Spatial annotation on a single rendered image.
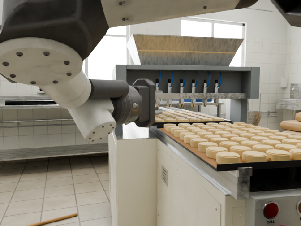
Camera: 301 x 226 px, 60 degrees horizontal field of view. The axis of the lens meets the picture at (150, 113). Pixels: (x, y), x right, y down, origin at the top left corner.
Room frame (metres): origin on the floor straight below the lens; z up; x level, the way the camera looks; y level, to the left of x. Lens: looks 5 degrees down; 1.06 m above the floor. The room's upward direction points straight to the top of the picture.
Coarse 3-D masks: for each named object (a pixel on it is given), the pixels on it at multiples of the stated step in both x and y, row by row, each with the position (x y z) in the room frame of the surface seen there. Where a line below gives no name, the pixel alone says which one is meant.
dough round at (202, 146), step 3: (198, 144) 0.67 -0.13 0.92; (201, 144) 0.66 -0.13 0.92; (204, 144) 0.66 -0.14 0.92; (207, 144) 0.66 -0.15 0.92; (210, 144) 0.66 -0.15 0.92; (213, 144) 0.66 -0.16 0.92; (216, 144) 0.67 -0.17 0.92; (198, 147) 0.67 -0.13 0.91; (201, 147) 0.66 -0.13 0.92; (204, 147) 0.65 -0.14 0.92; (207, 147) 0.65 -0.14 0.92; (198, 150) 0.67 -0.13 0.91; (201, 150) 0.66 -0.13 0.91; (204, 150) 0.65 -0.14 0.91
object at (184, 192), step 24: (168, 168) 1.00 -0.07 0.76; (192, 168) 0.75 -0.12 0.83; (288, 168) 0.64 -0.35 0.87; (168, 192) 1.00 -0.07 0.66; (192, 192) 0.74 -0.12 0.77; (216, 192) 0.59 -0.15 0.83; (168, 216) 1.00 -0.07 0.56; (192, 216) 0.73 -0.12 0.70; (216, 216) 0.58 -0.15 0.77; (240, 216) 0.55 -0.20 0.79
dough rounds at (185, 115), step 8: (168, 112) 1.71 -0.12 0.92; (176, 112) 1.67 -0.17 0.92; (184, 112) 1.67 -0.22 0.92; (192, 112) 1.67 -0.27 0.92; (160, 120) 1.22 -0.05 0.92; (168, 120) 1.24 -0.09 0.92; (176, 120) 1.31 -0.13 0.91; (184, 120) 1.24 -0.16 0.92; (192, 120) 1.26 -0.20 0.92; (200, 120) 1.28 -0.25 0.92; (208, 120) 1.27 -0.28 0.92; (216, 120) 1.28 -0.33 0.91
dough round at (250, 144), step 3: (243, 141) 0.70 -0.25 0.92; (246, 141) 0.70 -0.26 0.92; (249, 141) 0.70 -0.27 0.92; (252, 141) 0.70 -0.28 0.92; (255, 141) 0.70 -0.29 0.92; (243, 144) 0.69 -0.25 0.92; (246, 144) 0.68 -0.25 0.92; (249, 144) 0.67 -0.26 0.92; (252, 144) 0.67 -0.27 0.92; (255, 144) 0.67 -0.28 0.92; (249, 147) 0.67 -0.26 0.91; (252, 147) 0.67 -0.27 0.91
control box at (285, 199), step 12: (264, 192) 0.55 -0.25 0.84; (276, 192) 0.55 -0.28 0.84; (288, 192) 0.55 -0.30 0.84; (300, 192) 0.55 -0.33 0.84; (252, 204) 0.53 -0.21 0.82; (264, 204) 0.53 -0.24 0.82; (288, 204) 0.54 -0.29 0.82; (252, 216) 0.53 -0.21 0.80; (264, 216) 0.52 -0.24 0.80; (276, 216) 0.53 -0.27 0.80; (288, 216) 0.54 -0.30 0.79; (300, 216) 0.54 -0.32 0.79
